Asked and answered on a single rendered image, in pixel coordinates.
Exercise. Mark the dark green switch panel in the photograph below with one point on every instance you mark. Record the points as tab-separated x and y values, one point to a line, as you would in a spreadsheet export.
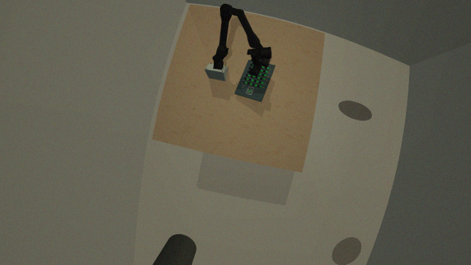
254	87

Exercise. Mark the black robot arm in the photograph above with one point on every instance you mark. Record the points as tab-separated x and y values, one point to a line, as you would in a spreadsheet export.
258	51

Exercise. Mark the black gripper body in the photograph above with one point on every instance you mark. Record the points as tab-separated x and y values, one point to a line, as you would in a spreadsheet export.
254	71

